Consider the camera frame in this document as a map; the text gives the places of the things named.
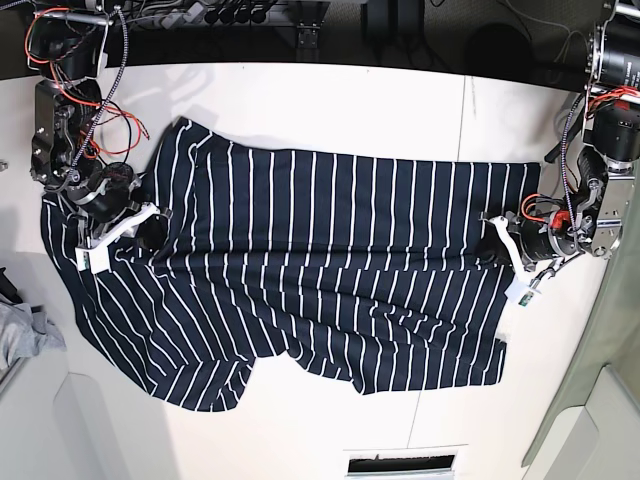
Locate grey cloth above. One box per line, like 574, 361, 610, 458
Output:
1, 295, 67, 373

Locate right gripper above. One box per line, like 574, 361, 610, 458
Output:
64, 162, 169, 250

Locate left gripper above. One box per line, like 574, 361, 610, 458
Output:
474, 197, 584, 268

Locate black office chair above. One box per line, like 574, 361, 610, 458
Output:
463, 23, 535, 82

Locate aluminium frame post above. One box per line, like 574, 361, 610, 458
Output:
293, 1, 330, 63

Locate navy white striped t-shirt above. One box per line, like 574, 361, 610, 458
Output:
41, 118, 540, 412

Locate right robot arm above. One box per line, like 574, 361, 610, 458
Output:
24, 1, 170, 250

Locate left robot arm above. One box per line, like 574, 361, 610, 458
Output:
476, 1, 639, 272

